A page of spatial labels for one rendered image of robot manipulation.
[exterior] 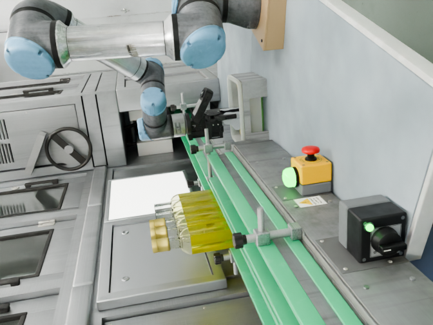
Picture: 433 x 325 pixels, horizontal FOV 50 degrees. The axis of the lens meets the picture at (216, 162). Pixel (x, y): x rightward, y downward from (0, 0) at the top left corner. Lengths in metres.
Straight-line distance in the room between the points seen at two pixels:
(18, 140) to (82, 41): 1.21
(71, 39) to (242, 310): 0.79
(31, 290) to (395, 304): 1.02
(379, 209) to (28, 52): 0.84
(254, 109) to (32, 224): 0.95
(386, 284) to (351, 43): 0.43
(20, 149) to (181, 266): 1.23
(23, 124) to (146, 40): 1.24
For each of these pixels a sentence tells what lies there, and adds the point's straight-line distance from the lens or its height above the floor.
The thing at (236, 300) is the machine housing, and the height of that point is 0.97.
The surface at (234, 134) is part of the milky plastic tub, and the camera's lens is 1.63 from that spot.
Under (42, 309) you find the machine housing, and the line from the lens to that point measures 1.38.
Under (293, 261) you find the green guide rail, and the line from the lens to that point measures 0.84.
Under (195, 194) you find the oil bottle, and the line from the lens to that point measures 1.41.
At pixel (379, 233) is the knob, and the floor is 0.81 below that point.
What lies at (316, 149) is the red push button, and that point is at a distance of 1.03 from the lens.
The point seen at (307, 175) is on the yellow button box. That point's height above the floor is 0.81.
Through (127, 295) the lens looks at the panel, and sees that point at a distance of 1.26.
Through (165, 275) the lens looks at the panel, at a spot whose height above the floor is 1.14.
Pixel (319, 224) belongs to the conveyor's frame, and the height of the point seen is 0.84.
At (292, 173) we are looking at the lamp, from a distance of 1.03.
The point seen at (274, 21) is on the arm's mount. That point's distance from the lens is 1.24.
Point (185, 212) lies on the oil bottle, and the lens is 1.29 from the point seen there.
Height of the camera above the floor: 1.15
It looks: 9 degrees down
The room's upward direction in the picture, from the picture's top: 98 degrees counter-clockwise
